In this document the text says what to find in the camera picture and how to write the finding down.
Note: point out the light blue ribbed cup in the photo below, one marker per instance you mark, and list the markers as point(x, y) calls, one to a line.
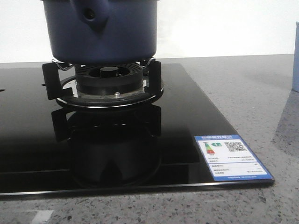
point(295, 76)

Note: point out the black glass gas cooktop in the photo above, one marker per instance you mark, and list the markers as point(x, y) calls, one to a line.
point(49, 151)

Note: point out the black pot support grate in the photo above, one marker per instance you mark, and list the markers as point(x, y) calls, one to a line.
point(61, 85)

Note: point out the black gas burner head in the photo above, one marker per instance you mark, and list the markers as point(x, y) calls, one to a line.
point(106, 80)

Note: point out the dark blue cooking pot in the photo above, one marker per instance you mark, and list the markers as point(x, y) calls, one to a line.
point(101, 31)

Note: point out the blue energy label sticker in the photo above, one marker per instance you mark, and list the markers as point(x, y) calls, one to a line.
point(230, 159)

